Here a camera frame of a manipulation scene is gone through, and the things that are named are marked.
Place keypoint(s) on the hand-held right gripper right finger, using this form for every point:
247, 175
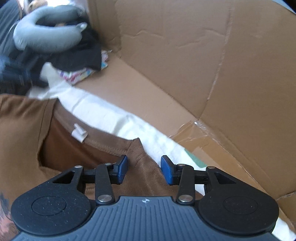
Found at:
167, 170

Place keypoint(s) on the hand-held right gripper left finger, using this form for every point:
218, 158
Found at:
122, 168

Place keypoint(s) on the brown printed t-shirt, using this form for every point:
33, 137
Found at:
23, 120

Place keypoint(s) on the cream bear-print blanket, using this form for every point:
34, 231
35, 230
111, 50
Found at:
104, 111

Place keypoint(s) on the pastel patterned cloth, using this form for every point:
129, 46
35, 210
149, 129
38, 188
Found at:
76, 76

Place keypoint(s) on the folded cardboard sheet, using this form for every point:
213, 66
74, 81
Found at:
185, 58

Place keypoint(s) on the crumpled black garment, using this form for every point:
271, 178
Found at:
76, 53

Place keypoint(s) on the grey neck pillow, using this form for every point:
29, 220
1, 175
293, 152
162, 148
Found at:
46, 41

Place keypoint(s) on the teddy bear plush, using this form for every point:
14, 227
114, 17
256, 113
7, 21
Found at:
38, 3

